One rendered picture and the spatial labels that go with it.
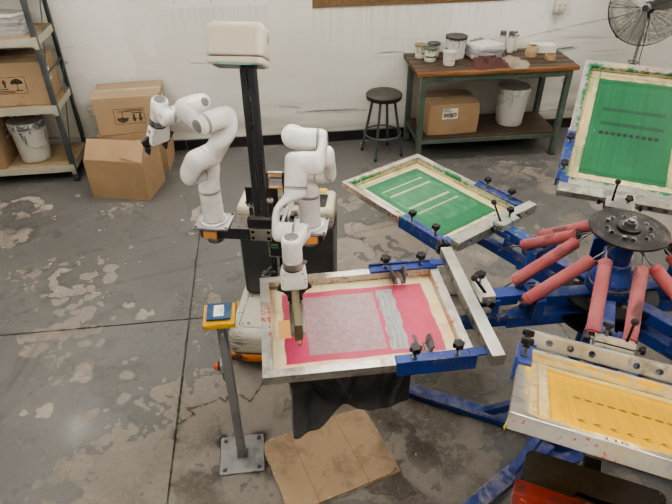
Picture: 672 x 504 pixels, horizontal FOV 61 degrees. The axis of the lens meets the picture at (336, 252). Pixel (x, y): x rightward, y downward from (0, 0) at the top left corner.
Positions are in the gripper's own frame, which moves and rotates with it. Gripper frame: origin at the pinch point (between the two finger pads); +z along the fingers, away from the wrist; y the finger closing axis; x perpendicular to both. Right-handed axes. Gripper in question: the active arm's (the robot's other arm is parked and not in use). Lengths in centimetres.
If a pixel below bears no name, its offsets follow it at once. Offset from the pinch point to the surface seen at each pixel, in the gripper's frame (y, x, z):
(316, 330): -7.5, 4.1, 14.5
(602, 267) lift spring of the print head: -114, 14, -14
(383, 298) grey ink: -37.5, -11.1, 14.2
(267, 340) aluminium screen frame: 11.8, 10.8, 10.9
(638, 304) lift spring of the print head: -121, 30, -8
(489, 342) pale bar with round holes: -69, 28, 6
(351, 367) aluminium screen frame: -17.9, 28.7, 10.8
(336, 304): -17.4, -10.5, 14.6
